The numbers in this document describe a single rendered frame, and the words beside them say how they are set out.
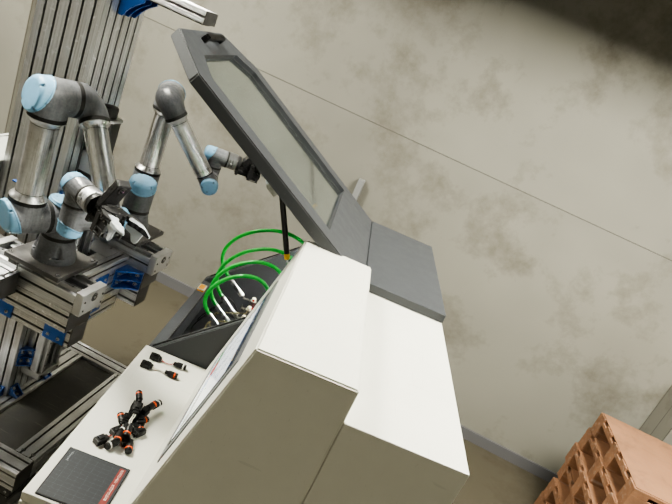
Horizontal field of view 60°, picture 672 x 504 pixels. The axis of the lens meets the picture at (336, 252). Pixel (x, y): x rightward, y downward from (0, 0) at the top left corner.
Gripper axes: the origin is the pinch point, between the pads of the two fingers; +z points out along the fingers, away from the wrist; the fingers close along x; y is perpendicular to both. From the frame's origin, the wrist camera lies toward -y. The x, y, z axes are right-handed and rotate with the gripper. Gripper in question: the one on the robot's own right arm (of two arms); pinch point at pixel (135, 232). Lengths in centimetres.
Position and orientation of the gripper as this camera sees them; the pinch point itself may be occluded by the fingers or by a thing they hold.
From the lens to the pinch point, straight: 166.7
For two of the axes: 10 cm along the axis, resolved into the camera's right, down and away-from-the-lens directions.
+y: -4.7, 8.6, 2.2
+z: 7.0, 5.1, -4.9
